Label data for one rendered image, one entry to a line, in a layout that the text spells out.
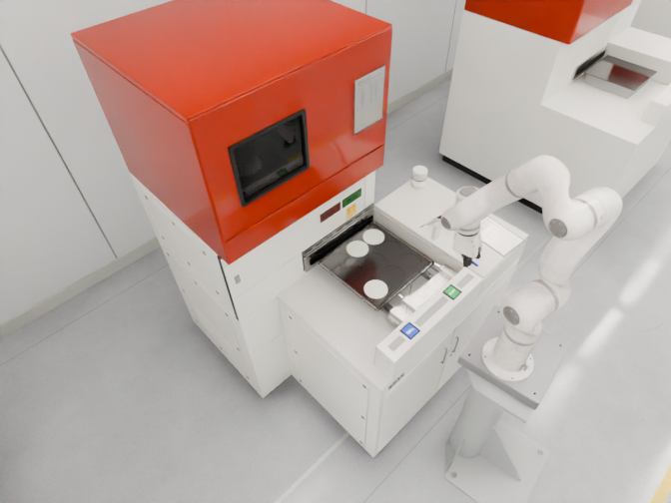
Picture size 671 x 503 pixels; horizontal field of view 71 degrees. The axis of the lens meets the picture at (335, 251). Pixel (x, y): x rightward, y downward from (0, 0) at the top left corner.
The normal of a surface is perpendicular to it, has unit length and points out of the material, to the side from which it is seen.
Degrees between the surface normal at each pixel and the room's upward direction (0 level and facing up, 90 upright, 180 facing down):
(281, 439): 0
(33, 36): 90
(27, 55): 90
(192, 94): 0
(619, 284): 0
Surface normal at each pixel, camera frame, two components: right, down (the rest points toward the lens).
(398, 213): -0.02, -0.67
